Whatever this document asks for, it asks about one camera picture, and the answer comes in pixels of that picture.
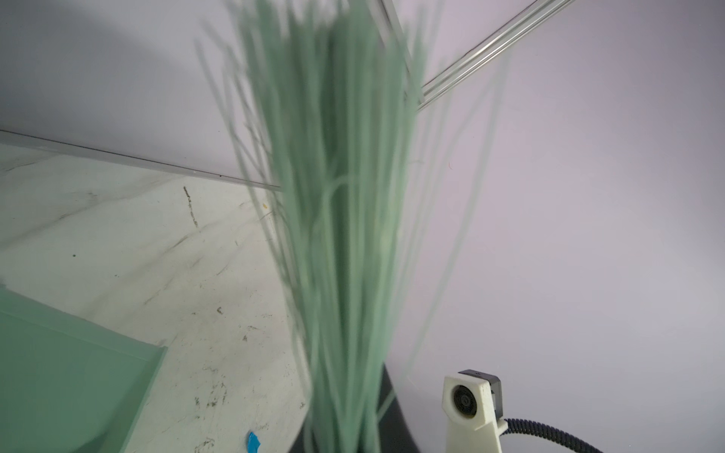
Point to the green hand brush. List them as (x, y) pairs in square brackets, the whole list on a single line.
[(318, 100)]

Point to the green plastic dustpan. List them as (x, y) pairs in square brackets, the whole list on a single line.
[(67, 384)]

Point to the robot right arm white black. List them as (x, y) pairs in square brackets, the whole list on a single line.
[(544, 433)]

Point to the paper scraps cluster near brush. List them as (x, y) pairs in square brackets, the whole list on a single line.
[(252, 443)]

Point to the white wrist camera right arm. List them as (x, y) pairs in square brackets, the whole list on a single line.
[(473, 403)]

